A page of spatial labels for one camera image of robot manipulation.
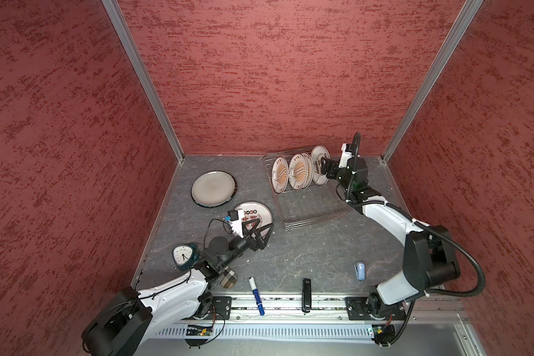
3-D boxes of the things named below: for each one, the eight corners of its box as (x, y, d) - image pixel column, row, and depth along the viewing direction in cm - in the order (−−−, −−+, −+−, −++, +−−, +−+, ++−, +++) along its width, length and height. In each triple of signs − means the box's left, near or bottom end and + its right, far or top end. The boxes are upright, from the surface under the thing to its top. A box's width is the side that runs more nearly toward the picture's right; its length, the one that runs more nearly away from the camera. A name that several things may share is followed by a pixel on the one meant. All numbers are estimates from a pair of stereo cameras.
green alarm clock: (172, 270, 84) (167, 266, 80) (179, 247, 90) (175, 242, 86) (196, 270, 84) (192, 266, 80) (201, 247, 90) (197, 242, 86)
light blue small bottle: (357, 279, 82) (359, 277, 80) (353, 264, 86) (356, 262, 83) (364, 279, 82) (368, 277, 80) (361, 265, 86) (364, 262, 83)
